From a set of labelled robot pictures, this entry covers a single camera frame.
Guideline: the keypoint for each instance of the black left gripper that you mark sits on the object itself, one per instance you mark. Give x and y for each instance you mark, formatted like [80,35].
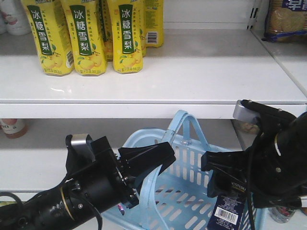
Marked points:
[129,178]

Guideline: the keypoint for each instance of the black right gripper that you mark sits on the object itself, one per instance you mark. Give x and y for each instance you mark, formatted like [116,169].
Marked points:
[278,173]

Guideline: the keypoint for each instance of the dark blue Chocofello cookie box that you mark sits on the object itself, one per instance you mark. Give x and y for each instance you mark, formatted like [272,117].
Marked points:
[229,210]

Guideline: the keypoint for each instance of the light blue plastic basket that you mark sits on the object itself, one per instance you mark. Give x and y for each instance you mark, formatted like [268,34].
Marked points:
[177,198]

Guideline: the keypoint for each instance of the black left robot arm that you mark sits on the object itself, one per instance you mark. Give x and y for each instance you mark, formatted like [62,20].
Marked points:
[63,207]

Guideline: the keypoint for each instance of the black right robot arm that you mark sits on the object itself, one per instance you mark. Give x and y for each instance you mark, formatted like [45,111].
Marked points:
[272,122]

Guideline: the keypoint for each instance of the yellow snack package lower shelf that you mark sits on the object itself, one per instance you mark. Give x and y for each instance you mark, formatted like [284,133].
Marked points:
[246,127]

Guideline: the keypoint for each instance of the small jar bottom right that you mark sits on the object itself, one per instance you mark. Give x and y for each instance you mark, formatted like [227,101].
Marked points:
[281,214]

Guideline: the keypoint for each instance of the white store shelving unit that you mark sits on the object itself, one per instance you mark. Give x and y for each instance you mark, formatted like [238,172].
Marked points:
[212,56]

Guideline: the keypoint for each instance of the peach juice bottle lower shelf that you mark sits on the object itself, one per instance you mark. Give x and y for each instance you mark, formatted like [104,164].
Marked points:
[13,128]

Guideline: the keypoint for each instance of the yellow pear drink bottle right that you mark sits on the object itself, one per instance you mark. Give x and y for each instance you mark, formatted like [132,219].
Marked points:
[126,35]

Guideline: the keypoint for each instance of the yellow pear drink bottle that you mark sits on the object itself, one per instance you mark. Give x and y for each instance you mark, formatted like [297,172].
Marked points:
[126,35]
[83,20]
[51,35]
[154,22]

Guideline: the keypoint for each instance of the yellow pear drink bottle middle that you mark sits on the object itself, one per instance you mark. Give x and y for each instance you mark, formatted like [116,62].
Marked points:
[83,20]

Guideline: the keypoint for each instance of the yellow pear drink bottle back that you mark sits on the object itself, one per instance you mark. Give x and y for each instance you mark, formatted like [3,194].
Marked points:
[154,22]

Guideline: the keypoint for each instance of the cracker bag blue label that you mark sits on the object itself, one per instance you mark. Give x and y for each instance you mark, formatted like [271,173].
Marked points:
[286,21]

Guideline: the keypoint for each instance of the yellow pear drink bottle left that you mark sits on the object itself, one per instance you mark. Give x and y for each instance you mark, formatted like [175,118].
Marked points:
[51,35]

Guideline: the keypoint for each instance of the white bottle upper left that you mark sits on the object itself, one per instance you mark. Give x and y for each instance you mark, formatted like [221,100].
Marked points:
[14,17]

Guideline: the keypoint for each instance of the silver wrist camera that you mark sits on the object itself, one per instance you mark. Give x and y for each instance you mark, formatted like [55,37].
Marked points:
[243,114]
[81,143]

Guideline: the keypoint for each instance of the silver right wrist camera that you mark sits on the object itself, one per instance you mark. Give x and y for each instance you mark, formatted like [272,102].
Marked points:
[243,114]

